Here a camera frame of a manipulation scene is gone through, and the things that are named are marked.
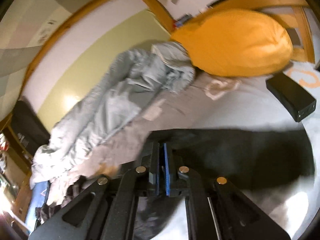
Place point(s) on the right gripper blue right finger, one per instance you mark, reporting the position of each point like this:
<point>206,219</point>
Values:
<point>170,171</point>

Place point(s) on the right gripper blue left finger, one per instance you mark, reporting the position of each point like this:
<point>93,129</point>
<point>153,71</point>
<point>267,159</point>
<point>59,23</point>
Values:
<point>154,170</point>

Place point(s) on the black puffer jacket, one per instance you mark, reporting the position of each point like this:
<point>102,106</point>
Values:
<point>214,168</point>

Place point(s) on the light grey-blue duvet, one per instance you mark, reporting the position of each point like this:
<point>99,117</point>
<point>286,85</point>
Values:
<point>134,79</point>

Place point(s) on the grey heart-print bed sheet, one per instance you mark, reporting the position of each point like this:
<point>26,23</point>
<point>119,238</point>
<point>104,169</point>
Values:
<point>213,102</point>

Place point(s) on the blue pillow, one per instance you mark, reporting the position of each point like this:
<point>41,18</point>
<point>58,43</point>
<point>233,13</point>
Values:
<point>39,196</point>

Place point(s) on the black hanging bag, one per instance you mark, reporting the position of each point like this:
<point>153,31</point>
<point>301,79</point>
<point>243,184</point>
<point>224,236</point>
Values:
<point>26,125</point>

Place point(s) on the orange pillow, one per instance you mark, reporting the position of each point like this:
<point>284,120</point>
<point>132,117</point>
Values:
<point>236,42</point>

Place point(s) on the black rectangular box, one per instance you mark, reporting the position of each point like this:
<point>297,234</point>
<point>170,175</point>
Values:
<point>295,99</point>

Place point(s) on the patchwork pastel quilt overhead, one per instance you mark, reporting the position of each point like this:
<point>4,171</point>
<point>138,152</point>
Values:
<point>25,26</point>

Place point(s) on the wooden bunk bed frame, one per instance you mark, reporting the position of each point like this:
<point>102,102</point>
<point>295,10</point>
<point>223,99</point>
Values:
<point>37,93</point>

